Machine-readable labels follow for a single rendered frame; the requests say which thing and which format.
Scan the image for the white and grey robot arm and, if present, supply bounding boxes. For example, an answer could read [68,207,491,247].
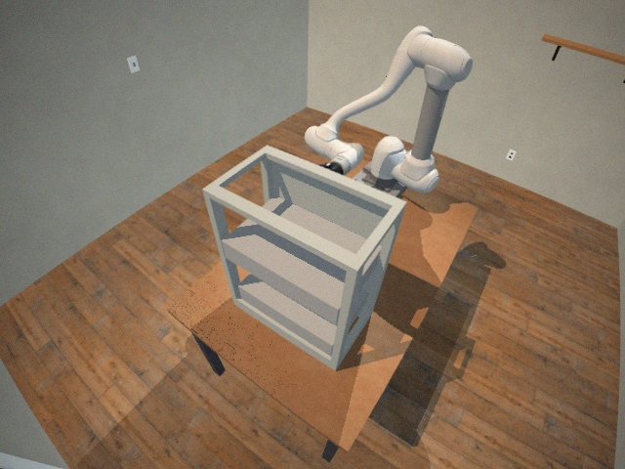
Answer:
[305,26,473,193]

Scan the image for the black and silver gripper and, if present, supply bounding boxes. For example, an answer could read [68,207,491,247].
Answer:
[319,162,344,175]

